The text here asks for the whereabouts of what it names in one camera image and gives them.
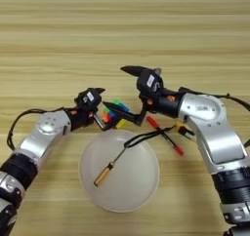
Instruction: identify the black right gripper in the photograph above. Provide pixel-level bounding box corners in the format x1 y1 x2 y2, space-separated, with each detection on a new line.
102 65 184 127

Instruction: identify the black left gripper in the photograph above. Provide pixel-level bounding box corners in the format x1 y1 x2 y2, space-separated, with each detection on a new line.
65 87 120 132

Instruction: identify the multicoloured puzzle cube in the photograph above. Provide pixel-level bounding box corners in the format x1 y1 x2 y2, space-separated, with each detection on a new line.
101 98 131 130

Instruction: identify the round white plate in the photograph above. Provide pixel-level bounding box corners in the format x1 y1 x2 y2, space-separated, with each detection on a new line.
78 129 160 214

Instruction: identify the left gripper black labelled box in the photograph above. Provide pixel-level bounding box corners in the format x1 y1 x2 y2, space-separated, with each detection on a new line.
75 88 100 112

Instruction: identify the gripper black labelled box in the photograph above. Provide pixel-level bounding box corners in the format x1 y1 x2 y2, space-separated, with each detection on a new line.
75 88 100 112
136 68 164 96

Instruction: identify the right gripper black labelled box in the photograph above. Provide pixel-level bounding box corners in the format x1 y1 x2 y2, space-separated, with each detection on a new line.
136 68 164 96

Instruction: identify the yellow tape measure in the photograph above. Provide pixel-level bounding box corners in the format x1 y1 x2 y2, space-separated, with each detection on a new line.
175 121 197 140

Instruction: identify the black tape measure strap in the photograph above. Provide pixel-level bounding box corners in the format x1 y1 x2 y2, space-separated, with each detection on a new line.
124 125 179 149

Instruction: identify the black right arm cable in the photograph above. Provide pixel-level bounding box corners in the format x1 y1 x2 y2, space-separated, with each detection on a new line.
179 86 250 112

